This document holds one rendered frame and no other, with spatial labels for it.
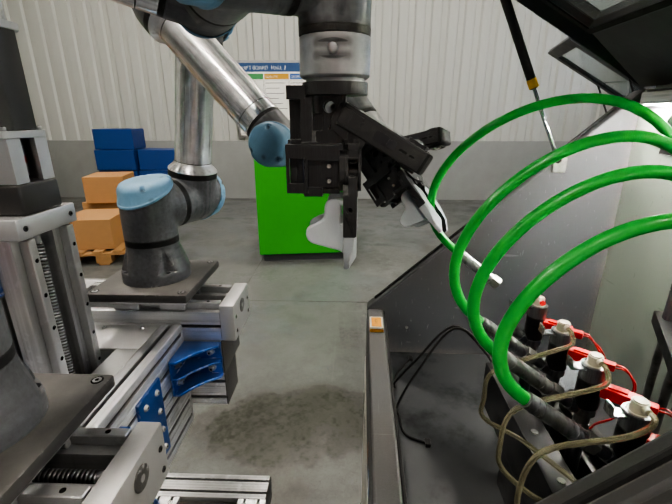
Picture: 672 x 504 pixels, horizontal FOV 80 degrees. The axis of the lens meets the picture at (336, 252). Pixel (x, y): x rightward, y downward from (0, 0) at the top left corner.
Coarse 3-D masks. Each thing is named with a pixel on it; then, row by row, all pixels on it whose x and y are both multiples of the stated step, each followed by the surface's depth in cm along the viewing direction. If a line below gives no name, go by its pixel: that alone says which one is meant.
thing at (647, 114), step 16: (560, 96) 58; (576, 96) 57; (592, 96) 57; (608, 96) 56; (512, 112) 61; (528, 112) 60; (640, 112) 55; (480, 128) 63; (656, 128) 55; (464, 144) 64; (448, 160) 66; (432, 192) 68; (448, 240) 70
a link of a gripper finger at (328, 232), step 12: (336, 204) 45; (324, 216) 46; (336, 216) 46; (312, 228) 46; (324, 228) 46; (336, 228) 46; (312, 240) 47; (324, 240) 47; (336, 240) 47; (348, 240) 46; (348, 252) 47; (348, 264) 49
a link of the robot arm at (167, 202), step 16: (144, 176) 92; (160, 176) 91; (128, 192) 84; (144, 192) 84; (160, 192) 86; (176, 192) 92; (128, 208) 85; (144, 208) 85; (160, 208) 87; (176, 208) 91; (128, 224) 86; (144, 224) 86; (160, 224) 88; (176, 224) 93; (128, 240) 88; (144, 240) 87; (160, 240) 89
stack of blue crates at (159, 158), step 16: (112, 128) 630; (128, 128) 630; (96, 144) 609; (112, 144) 609; (128, 144) 609; (144, 144) 643; (96, 160) 613; (112, 160) 613; (128, 160) 613; (144, 160) 616; (160, 160) 616
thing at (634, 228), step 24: (648, 216) 34; (600, 240) 34; (624, 240) 34; (552, 264) 36; (576, 264) 35; (528, 288) 36; (504, 336) 38; (504, 360) 38; (504, 384) 39; (528, 408) 40; (552, 408) 40; (576, 432) 40
